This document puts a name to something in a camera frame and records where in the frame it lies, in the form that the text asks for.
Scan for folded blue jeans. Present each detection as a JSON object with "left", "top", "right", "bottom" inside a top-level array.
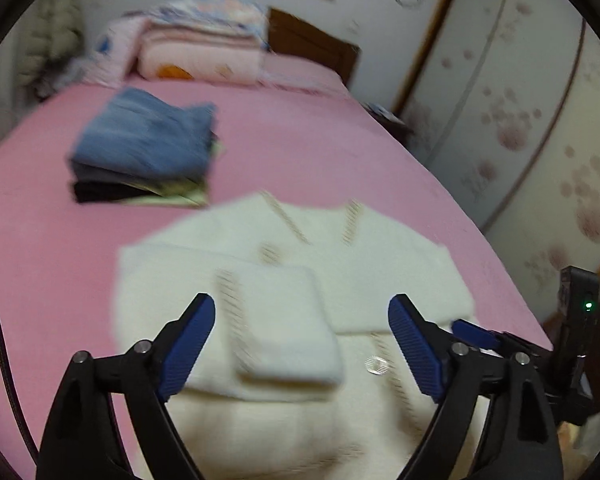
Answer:
[{"left": 69, "top": 87, "right": 218, "bottom": 186}]

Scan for dark wooden nightstand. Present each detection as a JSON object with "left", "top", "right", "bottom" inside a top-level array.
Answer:
[{"left": 364, "top": 102, "right": 417, "bottom": 147}]

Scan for black cable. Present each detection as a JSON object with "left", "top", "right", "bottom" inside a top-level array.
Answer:
[{"left": 0, "top": 270, "right": 42, "bottom": 467}]

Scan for brown wooden headboard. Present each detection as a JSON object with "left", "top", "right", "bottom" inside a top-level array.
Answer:
[{"left": 269, "top": 7, "right": 362, "bottom": 89}]

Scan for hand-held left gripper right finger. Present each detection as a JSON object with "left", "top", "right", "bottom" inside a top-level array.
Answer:
[{"left": 387, "top": 294, "right": 563, "bottom": 480}]

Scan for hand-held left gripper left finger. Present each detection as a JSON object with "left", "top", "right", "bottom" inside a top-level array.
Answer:
[{"left": 35, "top": 294, "right": 216, "bottom": 480}]

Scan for folded pale yellow garment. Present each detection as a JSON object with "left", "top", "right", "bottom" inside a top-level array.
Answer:
[{"left": 125, "top": 140, "right": 227, "bottom": 209}]

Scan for pile of folded clothes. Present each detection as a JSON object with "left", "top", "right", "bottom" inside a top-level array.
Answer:
[{"left": 72, "top": 180, "right": 148, "bottom": 206}]

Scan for beige puffer jacket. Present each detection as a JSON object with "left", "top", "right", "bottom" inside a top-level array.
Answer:
[{"left": 16, "top": 0, "right": 87, "bottom": 97}]

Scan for floral folded quilt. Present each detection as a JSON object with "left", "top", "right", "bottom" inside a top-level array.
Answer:
[{"left": 147, "top": 0, "right": 272, "bottom": 52}]

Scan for floral sliding door wardrobe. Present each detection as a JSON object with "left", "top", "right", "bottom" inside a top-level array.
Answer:
[{"left": 390, "top": 0, "right": 600, "bottom": 313}]

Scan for pink white patterned pillow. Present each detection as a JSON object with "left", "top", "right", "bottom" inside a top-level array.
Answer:
[{"left": 92, "top": 15, "right": 151, "bottom": 83}]

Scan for white fluffy sweater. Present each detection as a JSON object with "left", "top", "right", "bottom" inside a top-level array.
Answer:
[{"left": 111, "top": 192, "right": 486, "bottom": 480}]

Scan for pink cartoon folded quilt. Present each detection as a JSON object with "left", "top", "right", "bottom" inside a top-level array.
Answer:
[{"left": 135, "top": 27, "right": 267, "bottom": 86}]

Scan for pink bed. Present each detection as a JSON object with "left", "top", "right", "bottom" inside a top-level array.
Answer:
[{"left": 0, "top": 55, "right": 554, "bottom": 480}]

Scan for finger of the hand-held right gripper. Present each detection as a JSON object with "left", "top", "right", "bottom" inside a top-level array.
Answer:
[{"left": 451, "top": 319, "right": 552, "bottom": 363}]

